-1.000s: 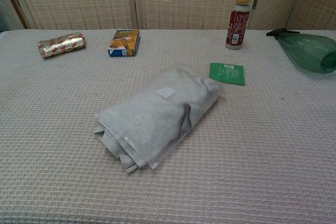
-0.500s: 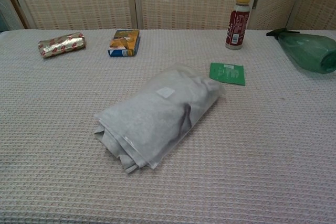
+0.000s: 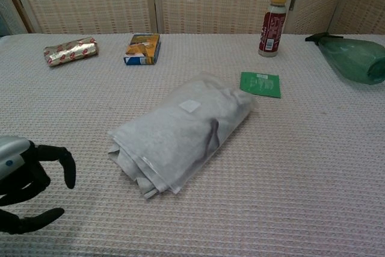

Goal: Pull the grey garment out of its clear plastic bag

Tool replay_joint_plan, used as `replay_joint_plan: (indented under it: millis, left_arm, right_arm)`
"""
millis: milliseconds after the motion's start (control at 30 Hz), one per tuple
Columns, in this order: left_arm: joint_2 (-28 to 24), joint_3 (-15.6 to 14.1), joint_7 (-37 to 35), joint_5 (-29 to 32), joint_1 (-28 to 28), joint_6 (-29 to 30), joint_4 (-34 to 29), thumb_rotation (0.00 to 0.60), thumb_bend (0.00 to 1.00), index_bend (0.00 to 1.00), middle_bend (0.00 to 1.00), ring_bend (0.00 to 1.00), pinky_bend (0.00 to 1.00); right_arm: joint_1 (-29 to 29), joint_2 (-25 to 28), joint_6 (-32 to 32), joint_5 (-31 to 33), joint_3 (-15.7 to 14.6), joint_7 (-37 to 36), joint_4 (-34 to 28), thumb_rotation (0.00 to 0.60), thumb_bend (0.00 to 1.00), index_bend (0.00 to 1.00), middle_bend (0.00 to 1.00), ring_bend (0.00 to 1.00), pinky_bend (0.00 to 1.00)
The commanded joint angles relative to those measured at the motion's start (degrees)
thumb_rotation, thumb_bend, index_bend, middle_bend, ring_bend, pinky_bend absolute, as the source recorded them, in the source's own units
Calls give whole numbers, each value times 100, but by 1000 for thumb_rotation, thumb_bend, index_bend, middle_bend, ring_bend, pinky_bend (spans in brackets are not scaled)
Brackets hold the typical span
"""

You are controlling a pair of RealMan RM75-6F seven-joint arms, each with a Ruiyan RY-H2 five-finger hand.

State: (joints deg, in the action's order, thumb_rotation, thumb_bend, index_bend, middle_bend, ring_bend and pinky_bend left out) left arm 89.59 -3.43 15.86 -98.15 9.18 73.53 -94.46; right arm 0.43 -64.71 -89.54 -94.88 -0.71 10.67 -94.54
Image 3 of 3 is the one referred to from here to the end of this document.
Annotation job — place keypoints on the red label drink bottle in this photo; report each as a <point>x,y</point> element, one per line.
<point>272,26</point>

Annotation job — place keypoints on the white textured tablecloth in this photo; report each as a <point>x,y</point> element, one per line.
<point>192,154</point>

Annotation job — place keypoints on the blue yellow snack box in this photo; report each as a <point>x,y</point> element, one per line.
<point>142,49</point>

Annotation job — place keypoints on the green plastic spray bottle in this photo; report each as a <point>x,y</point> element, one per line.
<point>352,58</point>

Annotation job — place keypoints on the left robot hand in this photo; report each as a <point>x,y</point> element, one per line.
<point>18,175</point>

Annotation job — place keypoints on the bagged grey cloth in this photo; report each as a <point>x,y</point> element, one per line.
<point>192,124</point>

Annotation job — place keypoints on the green sachet packet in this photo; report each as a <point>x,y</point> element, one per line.
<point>261,84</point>

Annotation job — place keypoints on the gold red wrapped package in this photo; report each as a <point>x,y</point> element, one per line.
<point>70,51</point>

